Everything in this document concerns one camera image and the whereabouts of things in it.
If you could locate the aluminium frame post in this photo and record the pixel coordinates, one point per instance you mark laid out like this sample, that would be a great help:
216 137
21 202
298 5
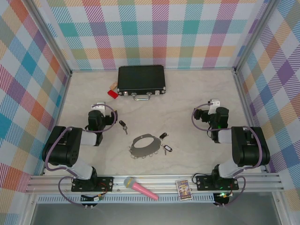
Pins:
253 35
50 35

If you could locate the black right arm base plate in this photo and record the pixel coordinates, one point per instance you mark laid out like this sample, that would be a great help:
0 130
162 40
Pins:
204 182

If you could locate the metal keyring plate with rings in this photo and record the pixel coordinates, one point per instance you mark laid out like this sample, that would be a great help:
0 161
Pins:
143 152

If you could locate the aluminium side rail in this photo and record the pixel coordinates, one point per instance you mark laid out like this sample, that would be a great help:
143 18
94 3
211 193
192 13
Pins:
58 119
247 105

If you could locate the small wooden block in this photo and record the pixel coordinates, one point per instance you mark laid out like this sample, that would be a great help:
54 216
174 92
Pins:
113 85

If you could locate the pink toy microphone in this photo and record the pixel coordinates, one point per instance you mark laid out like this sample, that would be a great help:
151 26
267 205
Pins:
140 188

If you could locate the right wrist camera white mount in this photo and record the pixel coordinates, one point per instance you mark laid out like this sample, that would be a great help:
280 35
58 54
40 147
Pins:
215 103

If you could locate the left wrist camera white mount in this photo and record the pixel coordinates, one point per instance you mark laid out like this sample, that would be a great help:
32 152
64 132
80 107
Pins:
99 106

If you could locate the small printed card box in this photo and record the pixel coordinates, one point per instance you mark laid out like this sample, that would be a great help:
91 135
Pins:
184 189

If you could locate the grey metal shelf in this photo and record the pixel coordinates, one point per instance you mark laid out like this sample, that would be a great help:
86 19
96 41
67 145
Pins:
152 215

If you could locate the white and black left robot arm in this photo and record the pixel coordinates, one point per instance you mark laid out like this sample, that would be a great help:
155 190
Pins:
65 150

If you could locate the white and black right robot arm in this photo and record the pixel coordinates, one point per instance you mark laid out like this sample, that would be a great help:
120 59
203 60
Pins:
250 150

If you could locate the wide aluminium frame rail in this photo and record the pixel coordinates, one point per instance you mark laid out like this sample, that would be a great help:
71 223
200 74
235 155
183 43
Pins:
159 182

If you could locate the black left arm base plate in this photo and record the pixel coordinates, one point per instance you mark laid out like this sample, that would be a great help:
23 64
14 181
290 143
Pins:
105 184

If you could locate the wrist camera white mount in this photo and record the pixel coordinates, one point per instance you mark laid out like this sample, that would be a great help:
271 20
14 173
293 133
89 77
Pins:
215 103
99 106

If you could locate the red block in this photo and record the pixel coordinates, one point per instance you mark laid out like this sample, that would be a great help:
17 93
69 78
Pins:
112 94

